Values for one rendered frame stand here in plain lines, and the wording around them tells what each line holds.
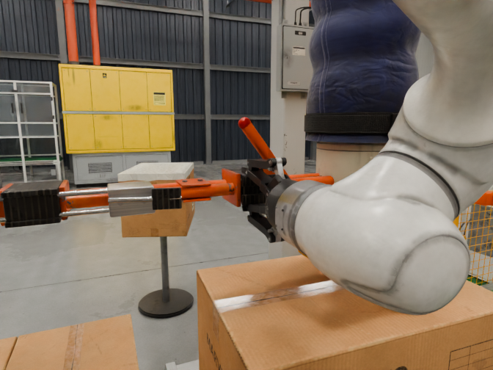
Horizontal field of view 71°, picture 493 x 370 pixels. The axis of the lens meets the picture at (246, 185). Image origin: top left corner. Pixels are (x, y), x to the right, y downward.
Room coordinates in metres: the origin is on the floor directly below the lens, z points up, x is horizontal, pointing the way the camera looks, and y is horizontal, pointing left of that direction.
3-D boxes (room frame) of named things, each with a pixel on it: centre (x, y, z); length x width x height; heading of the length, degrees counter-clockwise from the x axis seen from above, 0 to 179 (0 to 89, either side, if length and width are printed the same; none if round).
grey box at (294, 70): (1.73, -0.24, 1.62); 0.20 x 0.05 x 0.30; 112
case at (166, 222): (2.36, 0.59, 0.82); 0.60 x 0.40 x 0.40; 4
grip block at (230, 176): (0.64, -0.01, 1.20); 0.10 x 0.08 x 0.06; 23
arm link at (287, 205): (0.42, -0.08, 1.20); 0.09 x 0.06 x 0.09; 112
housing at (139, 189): (0.56, 0.19, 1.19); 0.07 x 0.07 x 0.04; 23
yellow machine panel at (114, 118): (7.80, 2.79, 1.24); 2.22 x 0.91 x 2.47; 111
